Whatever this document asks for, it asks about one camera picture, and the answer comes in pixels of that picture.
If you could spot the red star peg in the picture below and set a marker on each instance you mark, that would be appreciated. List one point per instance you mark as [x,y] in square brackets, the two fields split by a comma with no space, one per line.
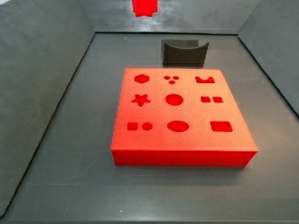
[144,8]

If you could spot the red shape sorter block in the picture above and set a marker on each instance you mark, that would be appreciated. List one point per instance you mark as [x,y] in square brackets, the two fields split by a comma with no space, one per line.
[177,119]

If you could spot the dark grey curved holder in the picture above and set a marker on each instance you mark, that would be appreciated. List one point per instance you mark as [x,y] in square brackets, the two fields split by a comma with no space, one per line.
[183,52]

